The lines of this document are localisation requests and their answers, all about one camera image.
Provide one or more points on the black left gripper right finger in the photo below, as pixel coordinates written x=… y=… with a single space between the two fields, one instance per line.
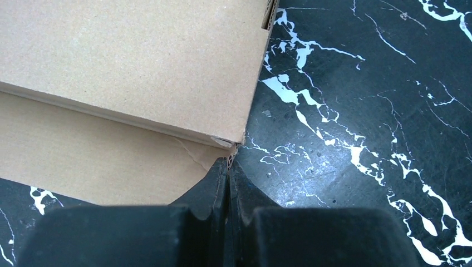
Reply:
x=266 y=234

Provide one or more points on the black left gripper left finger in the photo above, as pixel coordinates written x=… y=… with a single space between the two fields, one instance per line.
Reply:
x=187 y=232

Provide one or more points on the brown cardboard box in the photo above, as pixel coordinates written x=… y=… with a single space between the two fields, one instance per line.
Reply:
x=126 y=102

